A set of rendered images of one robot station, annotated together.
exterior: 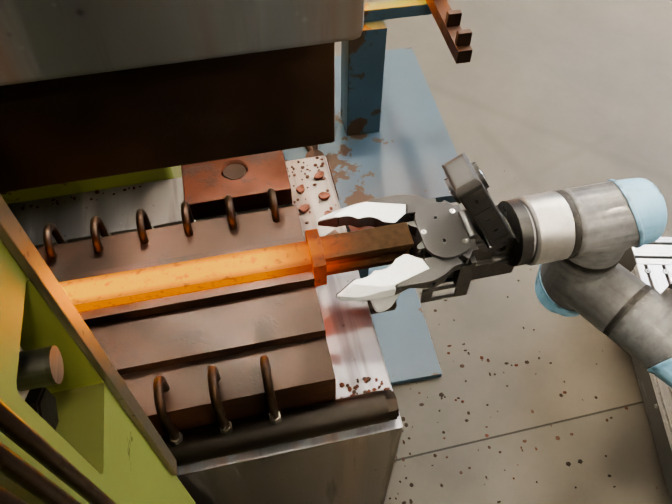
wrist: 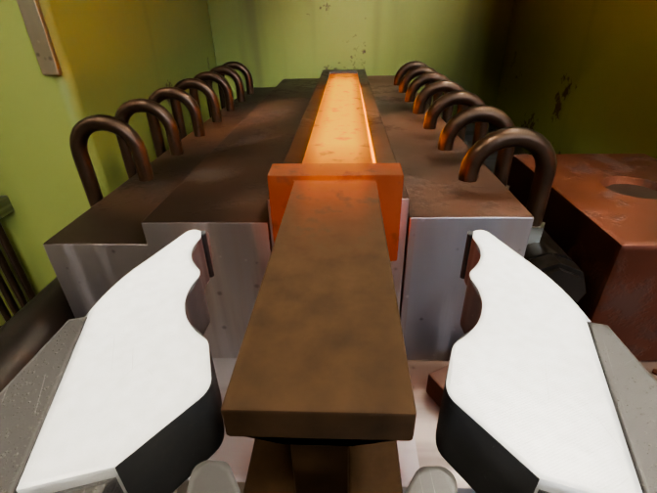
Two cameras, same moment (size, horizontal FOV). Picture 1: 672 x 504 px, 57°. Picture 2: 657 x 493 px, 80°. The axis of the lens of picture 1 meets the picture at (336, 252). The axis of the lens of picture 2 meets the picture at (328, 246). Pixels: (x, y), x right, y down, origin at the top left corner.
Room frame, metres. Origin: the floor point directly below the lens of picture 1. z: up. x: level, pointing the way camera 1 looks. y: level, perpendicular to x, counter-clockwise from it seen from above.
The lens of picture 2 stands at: (0.39, -0.11, 1.06)
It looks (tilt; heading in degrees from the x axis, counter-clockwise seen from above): 30 degrees down; 105
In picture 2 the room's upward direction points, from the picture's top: 1 degrees counter-clockwise
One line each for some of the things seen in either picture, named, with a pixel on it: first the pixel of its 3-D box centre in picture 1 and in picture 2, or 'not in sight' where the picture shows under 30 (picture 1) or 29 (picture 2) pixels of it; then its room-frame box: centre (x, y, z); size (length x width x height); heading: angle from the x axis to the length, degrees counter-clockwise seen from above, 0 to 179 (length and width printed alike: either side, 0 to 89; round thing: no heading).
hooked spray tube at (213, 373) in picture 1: (220, 400); (154, 169); (0.22, 0.10, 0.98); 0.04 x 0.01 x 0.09; 12
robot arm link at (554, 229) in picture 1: (535, 226); not in sight; (0.41, -0.21, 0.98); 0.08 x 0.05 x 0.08; 12
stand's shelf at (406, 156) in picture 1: (359, 126); not in sight; (0.85, -0.04, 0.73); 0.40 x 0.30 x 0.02; 11
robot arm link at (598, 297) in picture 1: (585, 279); not in sight; (0.41, -0.30, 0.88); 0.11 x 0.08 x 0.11; 40
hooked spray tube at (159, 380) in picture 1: (168, 410); (180, 149); (0.21, 0.15, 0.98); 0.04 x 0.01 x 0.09; 12
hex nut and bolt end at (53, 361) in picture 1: (35, 392); not in sight; (0.11, 0.13, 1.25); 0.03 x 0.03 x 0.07; 12
